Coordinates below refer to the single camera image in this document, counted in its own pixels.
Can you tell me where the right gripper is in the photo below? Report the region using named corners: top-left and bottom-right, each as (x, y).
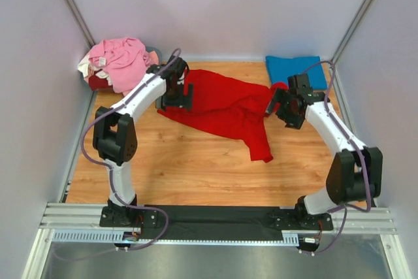
top-left (264, 88), bottom-right (302, 131)

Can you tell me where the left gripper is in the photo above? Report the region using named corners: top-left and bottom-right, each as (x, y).
top-left (155, 80), bottom-right (193, 112)

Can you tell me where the red t shirt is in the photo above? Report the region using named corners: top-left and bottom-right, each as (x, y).
top-left (157, 69), bottom-right (288, 163)

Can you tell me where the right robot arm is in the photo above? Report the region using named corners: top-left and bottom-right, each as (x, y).
top-left (265, 74), bottom-right (383, 229)

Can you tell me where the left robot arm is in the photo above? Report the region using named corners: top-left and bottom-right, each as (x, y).
top-left (93, 56), bottom-right (193, 227)

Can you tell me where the light pink garment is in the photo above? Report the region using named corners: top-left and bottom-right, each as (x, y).
top-left (144, 50), bottom-right (160, 68)

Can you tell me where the folded blue t shirt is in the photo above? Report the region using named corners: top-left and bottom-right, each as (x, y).
top-left (265, 56), bottom-right (327, 90)

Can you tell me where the grey laundry basket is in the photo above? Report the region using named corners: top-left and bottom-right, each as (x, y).
top-left (146, 46), bottom-right (162, 64)

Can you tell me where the pink t shirt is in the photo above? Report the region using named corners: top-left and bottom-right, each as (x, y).
top-left (88, 37), bottom-right (148, 94)

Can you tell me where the dark red garment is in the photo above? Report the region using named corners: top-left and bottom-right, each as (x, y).
top-left (87, 75), bottom-right (112, 91)

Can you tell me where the white cream garment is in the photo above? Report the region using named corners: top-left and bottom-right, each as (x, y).
top-left (77, 54), bottom-right (98, 80)

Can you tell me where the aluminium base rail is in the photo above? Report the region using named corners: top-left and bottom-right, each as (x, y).
top-left (40, 203), bottom-right (396, 246)

